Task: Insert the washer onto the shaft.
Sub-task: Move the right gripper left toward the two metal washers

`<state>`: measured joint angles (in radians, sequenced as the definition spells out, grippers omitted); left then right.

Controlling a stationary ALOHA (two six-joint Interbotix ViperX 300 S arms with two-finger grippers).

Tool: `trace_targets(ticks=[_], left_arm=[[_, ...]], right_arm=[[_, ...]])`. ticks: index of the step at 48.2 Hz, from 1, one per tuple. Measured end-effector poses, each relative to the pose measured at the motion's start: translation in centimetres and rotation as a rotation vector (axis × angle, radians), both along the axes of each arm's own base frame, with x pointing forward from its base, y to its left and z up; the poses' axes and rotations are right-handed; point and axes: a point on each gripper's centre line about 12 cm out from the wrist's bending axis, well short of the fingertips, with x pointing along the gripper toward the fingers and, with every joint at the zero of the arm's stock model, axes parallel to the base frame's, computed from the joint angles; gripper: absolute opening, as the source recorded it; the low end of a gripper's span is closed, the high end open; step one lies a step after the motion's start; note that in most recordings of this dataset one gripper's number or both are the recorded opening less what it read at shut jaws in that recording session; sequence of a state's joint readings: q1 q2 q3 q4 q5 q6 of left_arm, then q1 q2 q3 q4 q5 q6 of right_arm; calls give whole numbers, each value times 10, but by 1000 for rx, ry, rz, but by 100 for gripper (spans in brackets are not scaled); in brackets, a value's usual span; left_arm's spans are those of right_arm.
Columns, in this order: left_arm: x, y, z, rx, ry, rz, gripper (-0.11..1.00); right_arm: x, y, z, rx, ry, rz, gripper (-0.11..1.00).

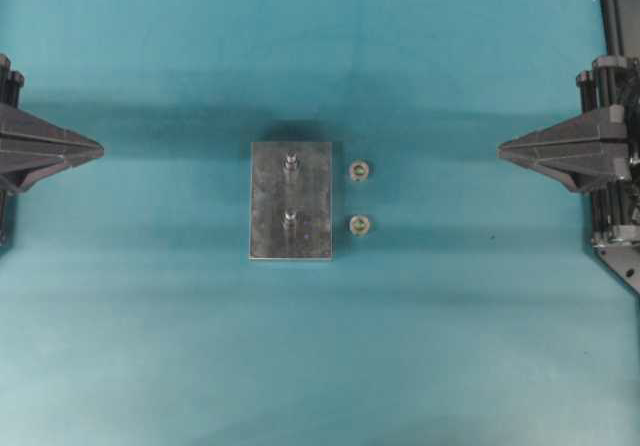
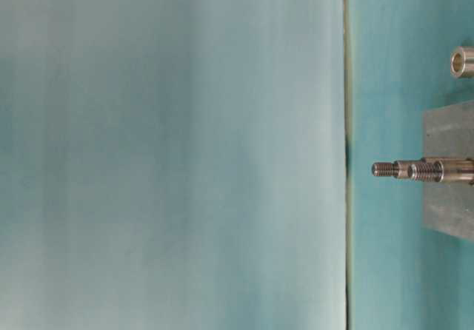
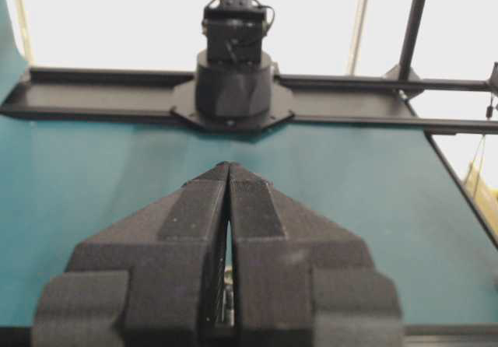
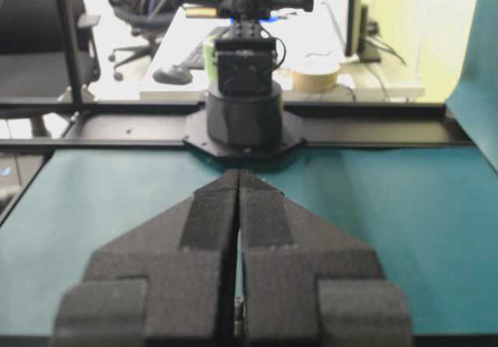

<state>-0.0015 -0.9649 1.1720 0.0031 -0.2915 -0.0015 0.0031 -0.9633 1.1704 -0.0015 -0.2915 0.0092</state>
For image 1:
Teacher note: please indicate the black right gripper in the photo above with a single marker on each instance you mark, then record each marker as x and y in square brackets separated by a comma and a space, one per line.
[613, 84]

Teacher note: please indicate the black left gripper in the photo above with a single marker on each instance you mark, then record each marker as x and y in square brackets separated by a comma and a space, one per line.
[17, 124]

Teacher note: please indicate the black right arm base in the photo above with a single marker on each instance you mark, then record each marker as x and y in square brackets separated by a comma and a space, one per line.
[622, 259]

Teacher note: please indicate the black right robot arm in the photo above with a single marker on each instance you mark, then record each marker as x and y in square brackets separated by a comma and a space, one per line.
[597, 152]

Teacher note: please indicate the upper metal shaft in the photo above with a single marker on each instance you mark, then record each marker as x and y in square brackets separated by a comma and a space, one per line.
[291, 161]

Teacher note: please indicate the metal shaft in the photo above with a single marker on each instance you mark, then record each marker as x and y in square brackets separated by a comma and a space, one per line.
[291, 161]
[290, 219]

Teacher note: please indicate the lower metal shaft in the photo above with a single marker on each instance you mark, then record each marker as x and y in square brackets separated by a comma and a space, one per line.
[290, 219]

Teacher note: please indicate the grey metal base block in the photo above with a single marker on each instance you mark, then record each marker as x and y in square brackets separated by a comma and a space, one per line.
[307, 190]

